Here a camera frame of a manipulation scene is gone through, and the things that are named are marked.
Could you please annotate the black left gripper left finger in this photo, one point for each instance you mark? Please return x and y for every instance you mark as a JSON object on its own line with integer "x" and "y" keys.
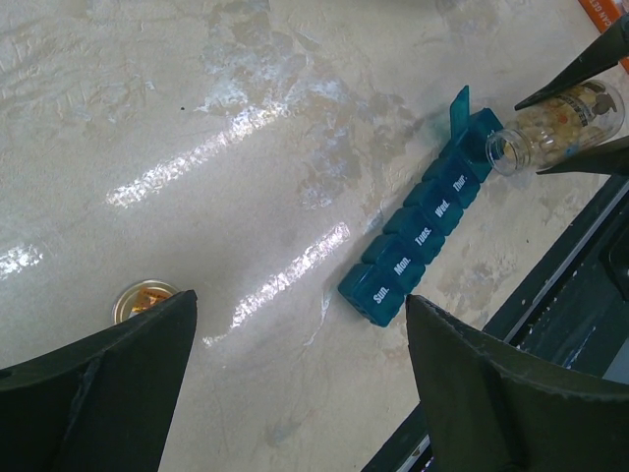
{"x": 104, "y": 402}

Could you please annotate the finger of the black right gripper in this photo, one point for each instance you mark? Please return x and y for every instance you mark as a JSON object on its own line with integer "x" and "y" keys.
{"x": 603, "y": 54}
{"x": 608, "y": 159}

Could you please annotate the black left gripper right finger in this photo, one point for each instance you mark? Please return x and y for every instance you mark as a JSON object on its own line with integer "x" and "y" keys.
{"x": 493, "y": 407}

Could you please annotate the clear pill bottle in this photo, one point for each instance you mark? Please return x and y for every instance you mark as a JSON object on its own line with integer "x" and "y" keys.
{"x": 557, "y": 128}

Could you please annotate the gold bottle cap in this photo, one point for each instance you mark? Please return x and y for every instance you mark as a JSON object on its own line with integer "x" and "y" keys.
{"x": 140, "y": 297}

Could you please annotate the teal weekly pill organizer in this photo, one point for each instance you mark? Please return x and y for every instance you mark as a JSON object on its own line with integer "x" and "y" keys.
{"x": 393, "y": 264}

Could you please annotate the orange cardboard box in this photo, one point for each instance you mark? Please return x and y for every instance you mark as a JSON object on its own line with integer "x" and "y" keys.
{"x": 603, "y": 14}

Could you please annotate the black table front rail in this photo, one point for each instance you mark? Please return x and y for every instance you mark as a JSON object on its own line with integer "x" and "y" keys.
{"x": 571, "y": 310}

